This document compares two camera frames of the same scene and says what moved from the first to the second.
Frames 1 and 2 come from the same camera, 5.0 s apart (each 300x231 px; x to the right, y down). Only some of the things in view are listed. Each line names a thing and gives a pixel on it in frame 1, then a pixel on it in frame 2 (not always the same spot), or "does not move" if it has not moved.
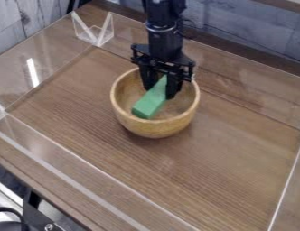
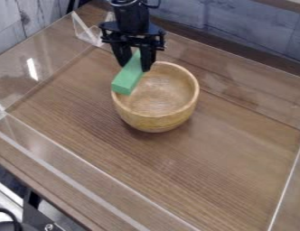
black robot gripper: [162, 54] → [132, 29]
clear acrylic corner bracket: [94, 34] does not move
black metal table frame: [35, 219] does not move
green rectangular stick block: [153, 98] → [130, 75]
